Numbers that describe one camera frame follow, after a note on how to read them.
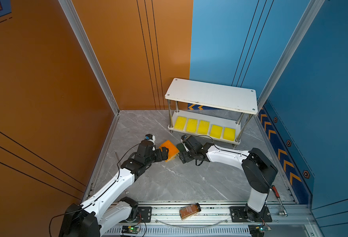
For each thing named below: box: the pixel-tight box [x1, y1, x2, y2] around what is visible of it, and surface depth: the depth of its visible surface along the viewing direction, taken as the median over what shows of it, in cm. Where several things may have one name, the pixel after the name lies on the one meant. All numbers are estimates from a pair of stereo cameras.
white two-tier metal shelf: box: [165, 78, 259, 146], surface depth 99 cm
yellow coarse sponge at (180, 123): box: [174, 116, 188, 131], surface depth 105 cm
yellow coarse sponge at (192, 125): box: [185, 118, 199, 134], surface depth 104 cm
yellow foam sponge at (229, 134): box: [222, 126, 236, 142], surface depth 98 cm
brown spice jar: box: [178, 202, 202, 221], surface depth 73 cm
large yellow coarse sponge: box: [197, 119, 211, 135], surface depth 102 cm
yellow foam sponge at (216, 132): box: [210, 124, 223, 139], surface depth 100 cm
